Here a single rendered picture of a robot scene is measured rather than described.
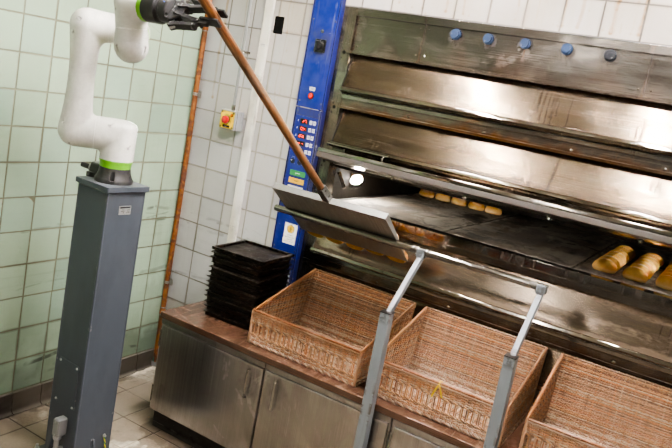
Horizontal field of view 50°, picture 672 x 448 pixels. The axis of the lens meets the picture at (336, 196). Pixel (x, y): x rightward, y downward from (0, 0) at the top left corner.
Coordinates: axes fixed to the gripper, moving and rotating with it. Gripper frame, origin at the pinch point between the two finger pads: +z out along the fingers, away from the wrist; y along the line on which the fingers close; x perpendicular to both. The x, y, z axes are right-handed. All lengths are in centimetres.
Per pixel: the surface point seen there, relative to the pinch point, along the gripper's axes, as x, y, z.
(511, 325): -164, 4, 72
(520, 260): -147, -19, 69
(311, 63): -107, -69, -48
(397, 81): -111, -70, -3
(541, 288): -116, 3, 89
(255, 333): -142, 53, -24
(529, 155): -124, -55, 62
